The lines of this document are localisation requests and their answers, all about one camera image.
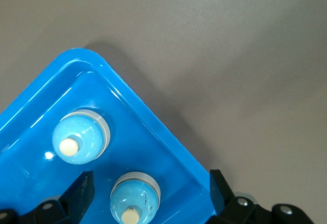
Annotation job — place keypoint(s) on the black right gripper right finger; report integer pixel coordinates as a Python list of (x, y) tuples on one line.
[(222, 196)]

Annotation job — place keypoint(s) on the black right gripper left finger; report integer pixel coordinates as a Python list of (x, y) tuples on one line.
[(79, 198)]

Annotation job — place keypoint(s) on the light blue service bell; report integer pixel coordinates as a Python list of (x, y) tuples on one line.
[(84, 132), (132, 196)]

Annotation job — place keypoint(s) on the blue plastic tray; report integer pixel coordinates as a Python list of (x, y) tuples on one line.
[(153, 152)]

